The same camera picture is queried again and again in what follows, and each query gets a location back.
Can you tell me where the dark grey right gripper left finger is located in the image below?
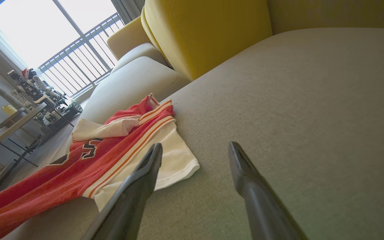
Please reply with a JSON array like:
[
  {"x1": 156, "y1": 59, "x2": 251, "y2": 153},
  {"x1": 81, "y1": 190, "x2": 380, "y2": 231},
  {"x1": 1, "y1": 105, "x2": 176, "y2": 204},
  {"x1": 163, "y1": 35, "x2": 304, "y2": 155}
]
[{"x1": 82, "y1": 143, "x2": 163, "y2": 240}]

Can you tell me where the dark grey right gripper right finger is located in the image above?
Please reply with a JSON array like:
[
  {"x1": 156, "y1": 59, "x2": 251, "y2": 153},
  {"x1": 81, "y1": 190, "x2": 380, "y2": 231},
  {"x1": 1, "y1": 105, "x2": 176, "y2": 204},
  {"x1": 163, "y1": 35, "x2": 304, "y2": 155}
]
[{"x1": 229, "y1": 141, "x2": 309, "y2": 240}]

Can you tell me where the red white jersey shirt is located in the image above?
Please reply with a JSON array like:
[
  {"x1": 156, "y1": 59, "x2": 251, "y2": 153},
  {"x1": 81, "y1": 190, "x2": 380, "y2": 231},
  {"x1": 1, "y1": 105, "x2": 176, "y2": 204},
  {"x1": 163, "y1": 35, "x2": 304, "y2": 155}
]
[{"x1": 0, "y1": 93, "x2": 200, "y2": 240}]

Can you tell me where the beige sofa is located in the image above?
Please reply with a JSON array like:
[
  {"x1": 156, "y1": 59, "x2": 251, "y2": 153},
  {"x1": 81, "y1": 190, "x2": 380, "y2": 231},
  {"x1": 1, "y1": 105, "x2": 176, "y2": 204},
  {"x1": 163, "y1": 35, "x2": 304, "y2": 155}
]
[{"x1": 0, "y1": 27, "x2": 384, "y2": 240}]

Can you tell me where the table with black legs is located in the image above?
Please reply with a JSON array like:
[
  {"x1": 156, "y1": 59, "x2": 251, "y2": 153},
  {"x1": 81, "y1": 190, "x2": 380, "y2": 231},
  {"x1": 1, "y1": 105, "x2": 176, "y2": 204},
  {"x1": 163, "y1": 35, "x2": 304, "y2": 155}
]
[{"x1": 0, "y1": 102, "x2": 76, "y2": 167}]

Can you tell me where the wheeled robot cart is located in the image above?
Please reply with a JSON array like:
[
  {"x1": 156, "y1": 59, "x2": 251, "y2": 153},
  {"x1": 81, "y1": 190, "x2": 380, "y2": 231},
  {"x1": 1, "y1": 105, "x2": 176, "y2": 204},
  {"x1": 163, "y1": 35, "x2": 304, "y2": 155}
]
[{"x1": 7, "y1": 68, "x2": 83, "y2": 135}]

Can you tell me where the grey balcony railing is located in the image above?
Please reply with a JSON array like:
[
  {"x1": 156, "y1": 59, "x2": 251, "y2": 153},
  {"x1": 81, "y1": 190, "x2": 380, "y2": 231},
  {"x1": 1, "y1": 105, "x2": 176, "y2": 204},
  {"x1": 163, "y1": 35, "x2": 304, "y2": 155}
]
[{"x1": 38, "y1": 13, "x2": 126, "y2": 97}]

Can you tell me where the small beige sofa seat cushion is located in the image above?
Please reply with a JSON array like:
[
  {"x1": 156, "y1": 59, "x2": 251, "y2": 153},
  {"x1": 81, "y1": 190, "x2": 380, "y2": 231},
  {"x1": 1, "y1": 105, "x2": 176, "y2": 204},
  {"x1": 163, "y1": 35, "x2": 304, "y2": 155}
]
[{"x1": 110, "y1": 43, "x2": 169, "y2": 74}]

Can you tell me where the pale yellow sofa armrest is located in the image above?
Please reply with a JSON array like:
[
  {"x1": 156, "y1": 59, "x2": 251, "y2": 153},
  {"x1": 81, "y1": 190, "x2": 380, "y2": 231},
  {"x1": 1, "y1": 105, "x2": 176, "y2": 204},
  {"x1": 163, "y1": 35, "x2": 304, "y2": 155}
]
[{"x1": 107, "y1": 16, "x2": 152, "y2": 60}]

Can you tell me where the yellow sofa back cushion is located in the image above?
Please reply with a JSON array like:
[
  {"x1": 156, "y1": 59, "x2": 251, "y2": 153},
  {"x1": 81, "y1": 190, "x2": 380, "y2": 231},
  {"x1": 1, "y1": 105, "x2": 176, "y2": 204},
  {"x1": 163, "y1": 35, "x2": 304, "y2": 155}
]
[{"x1": 141, "y1": 0, "x2": 273, "y2": 81}]

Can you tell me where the grey curtain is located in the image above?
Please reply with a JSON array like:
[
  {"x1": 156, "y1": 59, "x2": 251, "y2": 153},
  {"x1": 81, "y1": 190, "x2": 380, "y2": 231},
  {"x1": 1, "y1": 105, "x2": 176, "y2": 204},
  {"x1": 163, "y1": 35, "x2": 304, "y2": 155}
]
[{"x1": 111, "y1": 0, "x2": 145, "y2": 24}]

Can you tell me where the white sheer curtain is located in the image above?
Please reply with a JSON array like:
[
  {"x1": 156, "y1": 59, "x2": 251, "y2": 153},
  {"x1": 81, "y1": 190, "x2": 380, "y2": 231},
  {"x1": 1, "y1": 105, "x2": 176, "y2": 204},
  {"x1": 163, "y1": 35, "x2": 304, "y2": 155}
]
[{"x1": 0, "y1": 10, "x2": 27, "y2": 71}]

